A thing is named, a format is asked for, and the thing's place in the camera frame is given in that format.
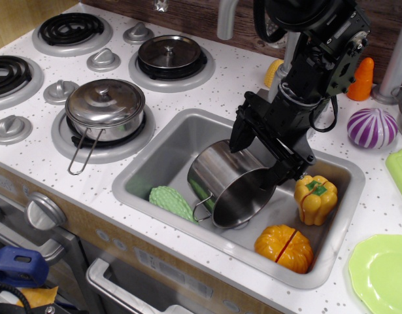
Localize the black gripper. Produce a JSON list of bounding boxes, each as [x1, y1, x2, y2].
[[229, 82, 316, 190]]

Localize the steel pot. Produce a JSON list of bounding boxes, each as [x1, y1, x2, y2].
[[187, 139, 276, 229]]

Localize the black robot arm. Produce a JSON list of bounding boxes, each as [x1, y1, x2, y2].
[[229, 1, 370, 190]]

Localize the grey toy sink basin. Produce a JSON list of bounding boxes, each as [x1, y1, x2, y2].
[[112, 109, 365, 289]]

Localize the dark steel pot lid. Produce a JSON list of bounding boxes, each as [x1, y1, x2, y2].
[[138, 35, 201, 69]]

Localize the yellow toy bell pepper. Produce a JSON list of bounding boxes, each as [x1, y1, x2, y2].
[[294, 175, 338, 226]]

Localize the yellow toy corn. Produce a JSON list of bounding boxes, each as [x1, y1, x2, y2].
[[263, 59, 284, 88]]

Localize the rear right stove burner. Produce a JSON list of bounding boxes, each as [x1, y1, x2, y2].
[[128, 48, 216, 93]]

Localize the stove burner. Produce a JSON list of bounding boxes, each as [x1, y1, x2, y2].
[[32, 12, 113, 58], [0, 56, 44, 111], [128, 48, 216, 93], [50, 103, 156, 165]]

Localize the orange toy pumpkin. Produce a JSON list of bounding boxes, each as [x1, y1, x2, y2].
[[254, 224, 314, 274]]

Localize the green toy bitter gourd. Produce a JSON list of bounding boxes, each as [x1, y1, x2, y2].
[[149, 186, 198, 224]]

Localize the purple striped toy onion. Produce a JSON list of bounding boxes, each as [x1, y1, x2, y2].
[[347, 108, 398, 149]]

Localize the orange toy carrot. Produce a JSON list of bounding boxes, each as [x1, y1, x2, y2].
[[347, 58, 375, 101]]

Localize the hanging steel strainer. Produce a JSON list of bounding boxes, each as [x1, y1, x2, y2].
[[265, 17, 286, 49]]

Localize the grey metal pole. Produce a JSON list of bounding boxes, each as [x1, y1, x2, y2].
[[371, 0, 402, 105]]

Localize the green plastic tray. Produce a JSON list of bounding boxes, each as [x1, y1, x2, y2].
[[386, 149, 402, 195]]

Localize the silver toy faucet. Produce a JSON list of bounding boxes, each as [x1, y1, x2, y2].
[[216, 0, 300, 103]]

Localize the steel lidded saucepan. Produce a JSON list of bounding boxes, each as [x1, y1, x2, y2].
[[65, 79, 155, 166]]

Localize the light green plate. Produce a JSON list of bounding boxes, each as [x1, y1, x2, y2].
[[348, 234, 402, 313]]

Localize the silver stove knob rear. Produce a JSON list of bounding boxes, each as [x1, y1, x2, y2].
[[123, 22, 154, 44]]

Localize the silver stove knob middle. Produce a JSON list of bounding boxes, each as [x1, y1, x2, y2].
[[86, 48, 121, 73]]

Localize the grey dishwasher door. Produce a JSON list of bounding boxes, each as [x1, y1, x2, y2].
[[86, 258, 212, 313]]

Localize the front right stove burner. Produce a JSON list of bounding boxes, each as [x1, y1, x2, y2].
[[50, 103, 156, 165]]

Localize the silver stove knob left-centre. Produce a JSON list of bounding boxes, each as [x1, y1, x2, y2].
[[43, 80, 79, 105]]

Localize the silver oven knob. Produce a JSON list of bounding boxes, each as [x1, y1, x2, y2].
[[24, 192, 67, 231]]

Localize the rear left stove burner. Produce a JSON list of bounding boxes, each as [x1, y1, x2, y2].
[[32, 12, 113, 58]]

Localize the silver stove knob front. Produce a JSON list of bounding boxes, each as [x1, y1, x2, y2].
[[0, 115, 33, 145]]

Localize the front left stove burner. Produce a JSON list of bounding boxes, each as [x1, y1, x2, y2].
[[0, 56, 44, 111]]

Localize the blue clamp tool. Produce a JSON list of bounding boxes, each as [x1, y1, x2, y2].
[[0, 246, 49, 288]]

